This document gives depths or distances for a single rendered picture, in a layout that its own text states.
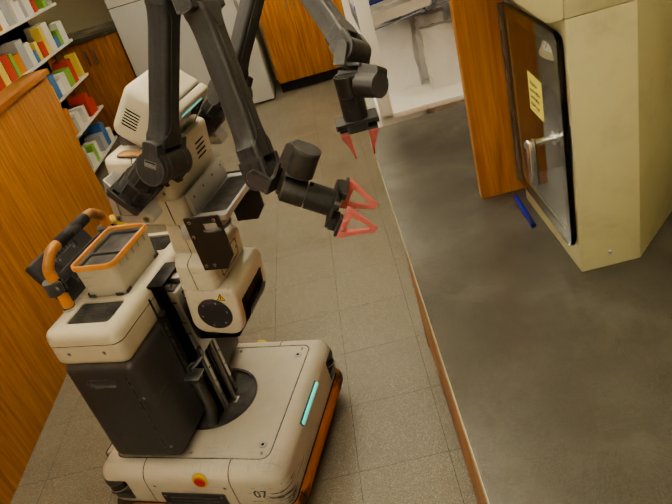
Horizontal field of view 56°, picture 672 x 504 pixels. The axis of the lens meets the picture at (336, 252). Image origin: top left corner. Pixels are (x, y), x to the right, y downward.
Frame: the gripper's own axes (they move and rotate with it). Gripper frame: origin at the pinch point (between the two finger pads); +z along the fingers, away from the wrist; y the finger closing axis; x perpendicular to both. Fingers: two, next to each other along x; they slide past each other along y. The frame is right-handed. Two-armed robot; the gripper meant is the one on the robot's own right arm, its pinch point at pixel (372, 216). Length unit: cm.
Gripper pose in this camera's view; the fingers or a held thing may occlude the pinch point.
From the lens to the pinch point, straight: 131.6
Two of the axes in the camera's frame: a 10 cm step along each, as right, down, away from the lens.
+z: 9.5, 3.0, 1.3
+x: -3.2, 7.8, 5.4
